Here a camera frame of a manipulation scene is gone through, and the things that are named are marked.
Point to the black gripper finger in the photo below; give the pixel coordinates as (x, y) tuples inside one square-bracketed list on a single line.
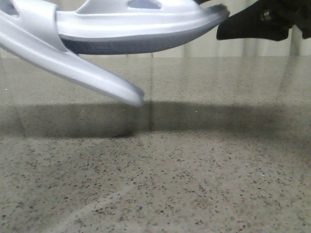
[(268, 19)]

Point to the light blue slipper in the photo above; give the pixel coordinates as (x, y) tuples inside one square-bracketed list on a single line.
[(114, 27), (28, 30)]

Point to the pale green curtain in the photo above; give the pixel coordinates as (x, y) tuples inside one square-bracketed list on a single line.
[(207, 48)]

